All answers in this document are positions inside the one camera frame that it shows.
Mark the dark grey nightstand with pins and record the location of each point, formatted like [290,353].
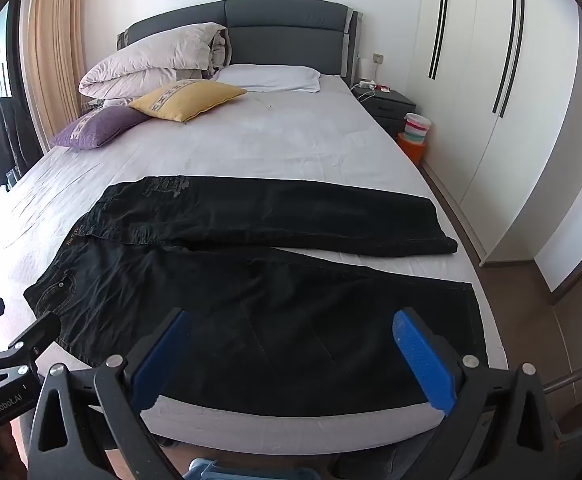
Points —
[388,105]

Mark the white pillow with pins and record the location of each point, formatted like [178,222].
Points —
[271,77]

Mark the black leather jacket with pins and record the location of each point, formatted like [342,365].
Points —
[6,135]

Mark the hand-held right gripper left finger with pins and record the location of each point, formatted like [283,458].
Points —
[161,360]

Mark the black pants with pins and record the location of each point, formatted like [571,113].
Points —
[251,310]

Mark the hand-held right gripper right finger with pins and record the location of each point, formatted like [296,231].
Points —
[423,360]

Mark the yellow cushion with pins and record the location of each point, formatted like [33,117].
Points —
[186,100]

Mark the beige curtain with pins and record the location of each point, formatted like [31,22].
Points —
[53,60]

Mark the folded white duvet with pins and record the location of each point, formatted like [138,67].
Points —
[151,60]

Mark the white wardrobe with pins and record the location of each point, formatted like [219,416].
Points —
[471,110]

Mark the bed with grey headboard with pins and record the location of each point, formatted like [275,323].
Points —
[296,145]

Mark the light blue plastic object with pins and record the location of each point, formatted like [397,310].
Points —
[251,472]

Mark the striped plastic container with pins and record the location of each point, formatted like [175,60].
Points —
[416,129]

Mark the wall socket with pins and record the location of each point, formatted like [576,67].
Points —
[379,58]

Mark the purple cushion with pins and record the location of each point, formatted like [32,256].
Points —
[96,127]

